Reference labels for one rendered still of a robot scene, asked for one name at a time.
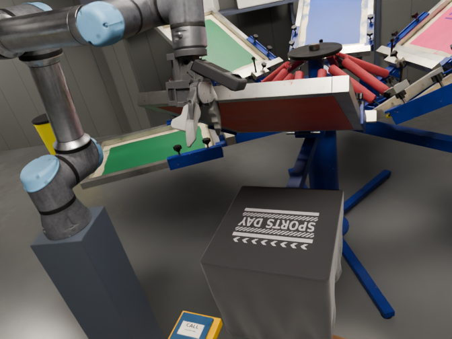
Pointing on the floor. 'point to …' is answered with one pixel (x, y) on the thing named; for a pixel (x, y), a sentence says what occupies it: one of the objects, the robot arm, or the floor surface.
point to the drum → (43, 126)
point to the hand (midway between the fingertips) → (208, 141)
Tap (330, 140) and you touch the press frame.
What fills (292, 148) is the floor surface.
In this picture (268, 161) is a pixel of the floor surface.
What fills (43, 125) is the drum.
